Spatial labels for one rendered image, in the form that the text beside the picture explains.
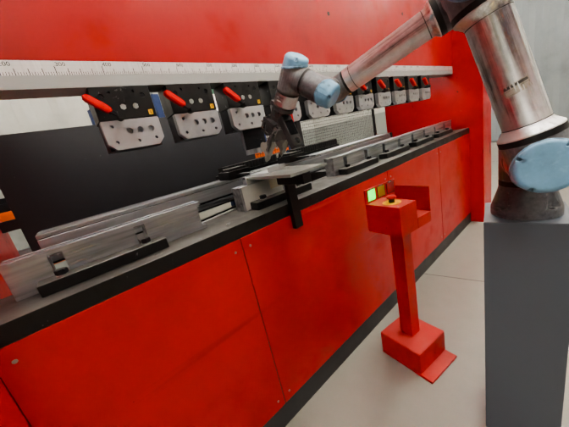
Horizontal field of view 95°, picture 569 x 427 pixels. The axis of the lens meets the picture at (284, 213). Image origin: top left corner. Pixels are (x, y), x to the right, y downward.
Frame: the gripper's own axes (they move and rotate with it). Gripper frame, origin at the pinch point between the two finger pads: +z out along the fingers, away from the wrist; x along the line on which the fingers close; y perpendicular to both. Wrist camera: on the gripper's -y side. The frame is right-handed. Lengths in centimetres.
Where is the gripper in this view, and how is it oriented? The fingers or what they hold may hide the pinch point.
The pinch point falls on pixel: (274, 158)
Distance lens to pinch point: 102.4
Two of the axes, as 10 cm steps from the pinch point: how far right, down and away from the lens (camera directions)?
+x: -7.4, 3.3, -5.9
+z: -2.5, 6.8, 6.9
